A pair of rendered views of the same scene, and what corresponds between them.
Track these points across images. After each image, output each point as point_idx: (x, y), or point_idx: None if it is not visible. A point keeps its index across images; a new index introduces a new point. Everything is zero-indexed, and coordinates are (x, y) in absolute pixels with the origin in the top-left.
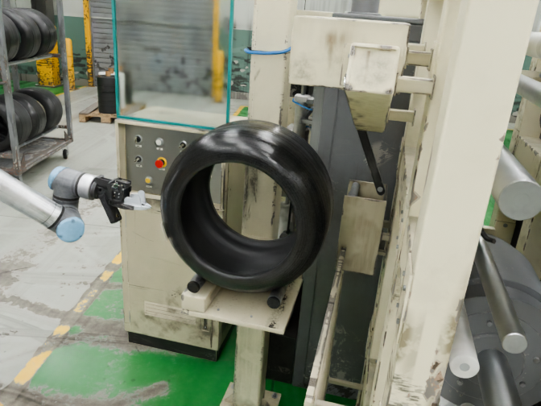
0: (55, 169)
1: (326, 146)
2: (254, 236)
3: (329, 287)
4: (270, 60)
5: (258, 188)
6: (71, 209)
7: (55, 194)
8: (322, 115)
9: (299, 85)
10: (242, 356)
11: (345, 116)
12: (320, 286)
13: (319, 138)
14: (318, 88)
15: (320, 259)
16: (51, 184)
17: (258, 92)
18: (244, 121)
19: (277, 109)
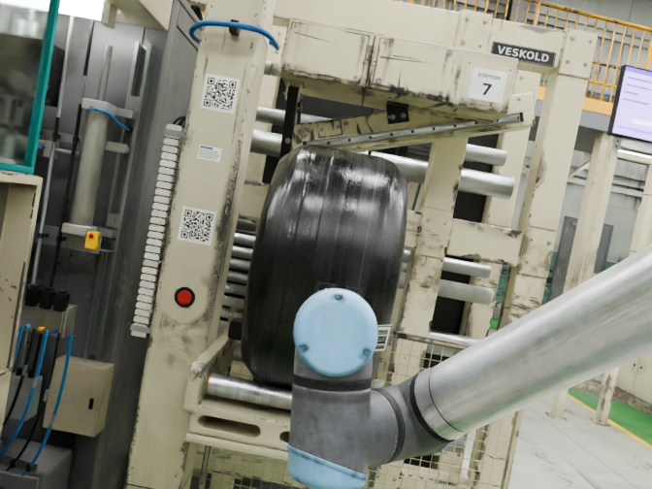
0: (360, 299)
1: (146, 187)
2: (211, 345)
3: (117, 417)
4: (263, 53)
5: (225, 259)
6: (380, 387)
7: (370, 375)
8: (150, 139)
9: (53, 81)
10: None
11: (161, 141)
12: (112, 423)
13: (144, 176)
14: (145, 95)
15: (117, 377)
16: (375, 345)
17: (251, 100)
18: (327, 146)
19: (252, 129)
